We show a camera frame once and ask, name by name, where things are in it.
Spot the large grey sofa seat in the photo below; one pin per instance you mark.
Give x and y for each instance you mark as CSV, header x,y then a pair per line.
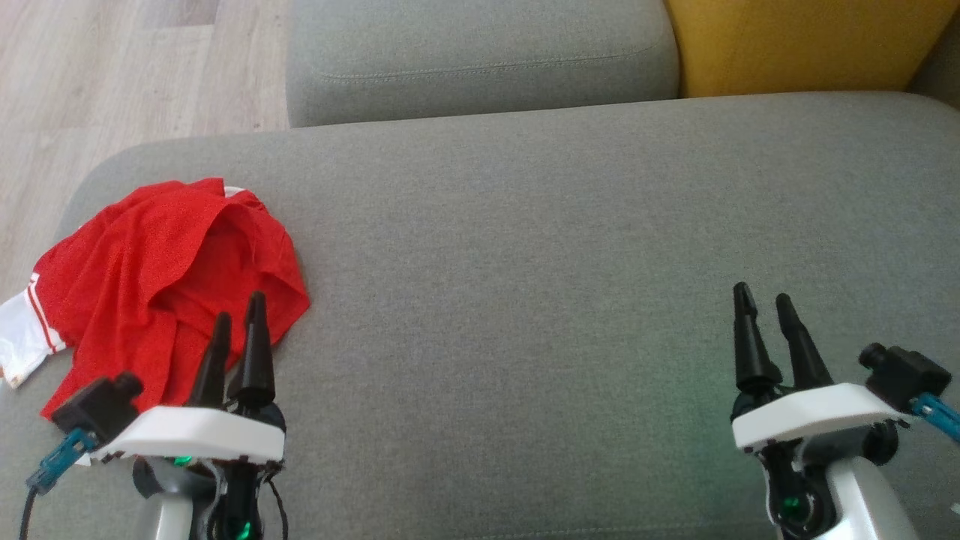
x,y
525,285

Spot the large yellow sofa back cushion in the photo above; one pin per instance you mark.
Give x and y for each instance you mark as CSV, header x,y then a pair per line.
x,y
795,41

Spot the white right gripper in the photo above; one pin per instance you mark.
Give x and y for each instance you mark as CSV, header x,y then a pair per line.
x,y
810,416

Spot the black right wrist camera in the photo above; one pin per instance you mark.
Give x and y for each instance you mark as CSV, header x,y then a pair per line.
x,y
907,375

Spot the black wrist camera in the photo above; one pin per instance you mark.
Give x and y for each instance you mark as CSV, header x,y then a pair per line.
x,y
907,375
97,409

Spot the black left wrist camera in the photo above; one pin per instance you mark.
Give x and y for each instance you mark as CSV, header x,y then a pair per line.
x,y
97,409

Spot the red and white basketball jersey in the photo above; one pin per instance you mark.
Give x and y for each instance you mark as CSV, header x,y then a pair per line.
x,y
97,292

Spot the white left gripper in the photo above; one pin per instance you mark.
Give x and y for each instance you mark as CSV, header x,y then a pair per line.
x,y
195,435

